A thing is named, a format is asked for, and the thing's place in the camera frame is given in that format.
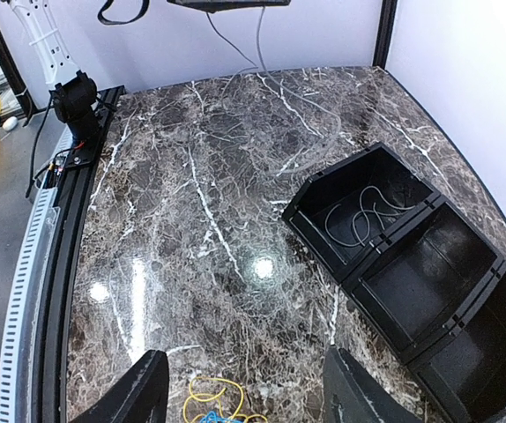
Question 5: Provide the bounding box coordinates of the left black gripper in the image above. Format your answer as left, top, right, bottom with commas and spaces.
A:
167, 0, 291, 7

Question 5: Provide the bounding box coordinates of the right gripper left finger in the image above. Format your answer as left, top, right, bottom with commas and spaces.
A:
72, 350, 169, 423

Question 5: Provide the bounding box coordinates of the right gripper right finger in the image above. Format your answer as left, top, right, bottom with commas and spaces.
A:
323, 345, 421, 423

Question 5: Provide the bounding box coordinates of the yellow cable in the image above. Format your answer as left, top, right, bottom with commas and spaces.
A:
182, 375, 270, 423

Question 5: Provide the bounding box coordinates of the blue cable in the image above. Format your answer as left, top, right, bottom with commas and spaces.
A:
198, 410, 232, 423

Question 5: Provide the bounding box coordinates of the grey cable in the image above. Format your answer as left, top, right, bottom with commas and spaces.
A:
206, 4, 421, 250

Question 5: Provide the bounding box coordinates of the black three-compartment bin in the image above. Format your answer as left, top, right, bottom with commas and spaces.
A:
283, 144, 506, 422

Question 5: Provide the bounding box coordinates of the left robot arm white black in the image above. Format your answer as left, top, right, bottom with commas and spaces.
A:
2, 0, 291, 142

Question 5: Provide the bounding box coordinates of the black front rail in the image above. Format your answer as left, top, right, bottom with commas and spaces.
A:
24, 85, 125, 422

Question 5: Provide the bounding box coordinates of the white slotted cable duct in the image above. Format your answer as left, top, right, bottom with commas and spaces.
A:
0, 130, 73, 422

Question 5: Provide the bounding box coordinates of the right black frame post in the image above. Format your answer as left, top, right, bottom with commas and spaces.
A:
372, 0, 398, 70

